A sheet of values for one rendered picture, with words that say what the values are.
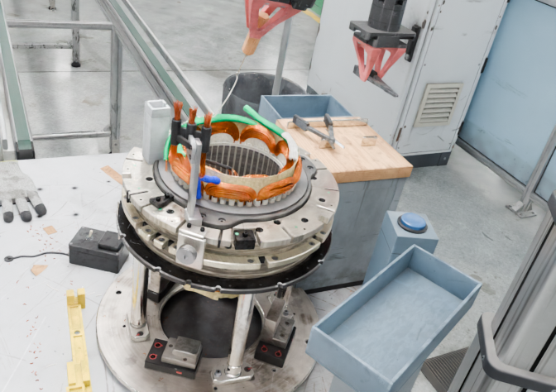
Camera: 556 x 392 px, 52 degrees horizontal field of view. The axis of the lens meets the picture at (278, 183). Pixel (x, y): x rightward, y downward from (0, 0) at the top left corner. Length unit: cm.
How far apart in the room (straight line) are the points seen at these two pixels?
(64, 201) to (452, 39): 229
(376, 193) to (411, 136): 223
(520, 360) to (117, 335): 63
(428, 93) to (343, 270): 212
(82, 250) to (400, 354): 64
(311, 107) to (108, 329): 62
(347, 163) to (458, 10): 215
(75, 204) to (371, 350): 79
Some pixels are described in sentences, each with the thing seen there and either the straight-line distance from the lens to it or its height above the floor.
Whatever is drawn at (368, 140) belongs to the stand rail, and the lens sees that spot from 108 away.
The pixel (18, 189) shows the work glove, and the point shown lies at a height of 80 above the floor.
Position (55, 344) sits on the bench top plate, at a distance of 102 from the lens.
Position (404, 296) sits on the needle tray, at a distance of 82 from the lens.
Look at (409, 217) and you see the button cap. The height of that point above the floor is 104.
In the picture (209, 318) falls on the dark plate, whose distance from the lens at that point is 106.
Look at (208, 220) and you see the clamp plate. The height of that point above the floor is 110.
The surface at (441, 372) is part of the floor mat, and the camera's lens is 222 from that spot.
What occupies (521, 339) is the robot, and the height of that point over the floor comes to 98.
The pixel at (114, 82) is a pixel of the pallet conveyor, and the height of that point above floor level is 42.
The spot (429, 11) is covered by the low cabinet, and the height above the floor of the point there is 92.
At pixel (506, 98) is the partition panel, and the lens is 343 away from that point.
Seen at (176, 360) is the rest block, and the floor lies 83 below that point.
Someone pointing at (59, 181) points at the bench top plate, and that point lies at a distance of 139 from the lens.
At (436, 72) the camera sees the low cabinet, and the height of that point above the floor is 61.
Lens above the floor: 153
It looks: 31 degrees down
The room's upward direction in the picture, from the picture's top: 11 degrees clockwise
